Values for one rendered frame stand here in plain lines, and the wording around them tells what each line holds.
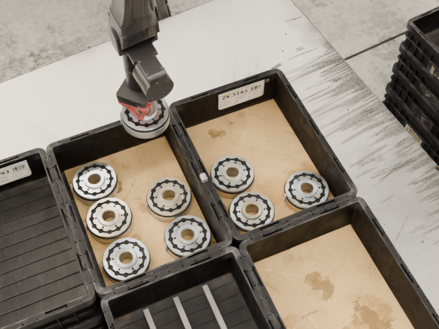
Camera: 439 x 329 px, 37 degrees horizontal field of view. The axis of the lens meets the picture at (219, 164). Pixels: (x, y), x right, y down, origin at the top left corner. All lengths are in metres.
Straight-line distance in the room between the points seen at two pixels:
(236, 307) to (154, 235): 0.25
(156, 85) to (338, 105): 0.80
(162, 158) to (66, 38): 1.55
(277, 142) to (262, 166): 0.08
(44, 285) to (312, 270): 0.59
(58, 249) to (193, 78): 0.69
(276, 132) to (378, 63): 1.39
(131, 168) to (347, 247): 0.54
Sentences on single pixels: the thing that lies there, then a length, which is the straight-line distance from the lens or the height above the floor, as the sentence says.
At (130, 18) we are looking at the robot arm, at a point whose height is 1.38.
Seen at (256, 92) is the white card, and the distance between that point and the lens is 1.67.
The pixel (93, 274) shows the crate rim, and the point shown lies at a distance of 1.38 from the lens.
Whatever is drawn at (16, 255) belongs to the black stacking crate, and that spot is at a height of 0.83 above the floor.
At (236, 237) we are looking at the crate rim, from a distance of 1.39.
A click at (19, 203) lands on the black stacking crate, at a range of 1.61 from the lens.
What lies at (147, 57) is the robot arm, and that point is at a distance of 1.23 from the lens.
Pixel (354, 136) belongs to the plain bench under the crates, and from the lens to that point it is 1.84.
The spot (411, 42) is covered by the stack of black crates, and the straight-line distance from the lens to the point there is 2.35.
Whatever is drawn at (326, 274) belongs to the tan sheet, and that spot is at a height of 0.83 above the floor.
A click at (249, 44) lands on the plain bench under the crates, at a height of 0.70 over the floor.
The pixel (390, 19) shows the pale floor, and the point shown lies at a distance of 3.19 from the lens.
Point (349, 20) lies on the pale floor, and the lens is 3.15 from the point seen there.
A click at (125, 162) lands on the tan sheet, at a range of 1.62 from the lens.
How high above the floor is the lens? 2.17
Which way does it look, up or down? 57 degrees down
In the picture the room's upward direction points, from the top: straight up
